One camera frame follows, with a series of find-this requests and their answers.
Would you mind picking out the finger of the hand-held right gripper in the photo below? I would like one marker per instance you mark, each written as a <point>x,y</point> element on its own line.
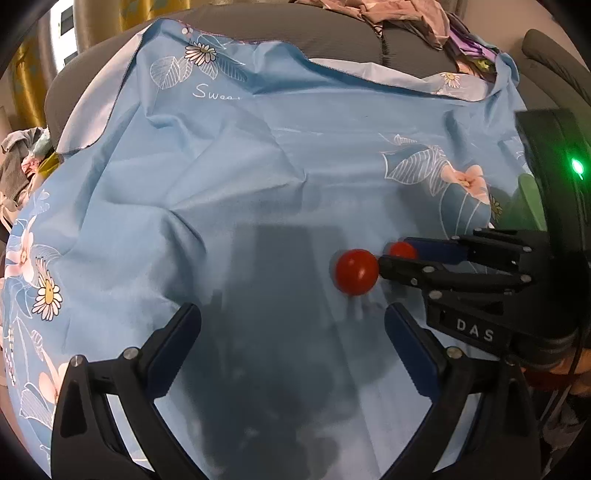
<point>415,272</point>
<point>438,249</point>

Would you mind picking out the red cherry tomato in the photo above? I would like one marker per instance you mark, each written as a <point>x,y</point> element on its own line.
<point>355,272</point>
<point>401,250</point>

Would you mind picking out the yellow patterned curtain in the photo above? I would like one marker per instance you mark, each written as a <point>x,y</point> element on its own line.
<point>27,83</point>

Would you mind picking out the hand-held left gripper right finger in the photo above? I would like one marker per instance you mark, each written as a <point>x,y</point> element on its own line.
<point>411,350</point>

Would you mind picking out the beige curtain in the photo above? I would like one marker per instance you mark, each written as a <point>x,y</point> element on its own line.
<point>97,18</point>

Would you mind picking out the blue floral cloth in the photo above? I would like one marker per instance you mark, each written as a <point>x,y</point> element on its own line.
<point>277,184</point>

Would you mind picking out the pink garment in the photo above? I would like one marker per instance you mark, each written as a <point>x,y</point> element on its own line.
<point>406,14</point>

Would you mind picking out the purple cloth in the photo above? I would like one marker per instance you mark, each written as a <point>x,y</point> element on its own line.
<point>466,44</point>

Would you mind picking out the grey sofa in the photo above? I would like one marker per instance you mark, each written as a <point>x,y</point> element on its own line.
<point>277,23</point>

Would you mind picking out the pile of clothes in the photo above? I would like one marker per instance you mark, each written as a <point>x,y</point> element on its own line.
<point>18,157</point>

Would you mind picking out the green bowl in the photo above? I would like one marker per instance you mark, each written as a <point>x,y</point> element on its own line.
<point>526,203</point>

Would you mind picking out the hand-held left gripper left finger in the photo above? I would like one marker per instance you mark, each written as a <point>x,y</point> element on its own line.
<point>173,355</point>

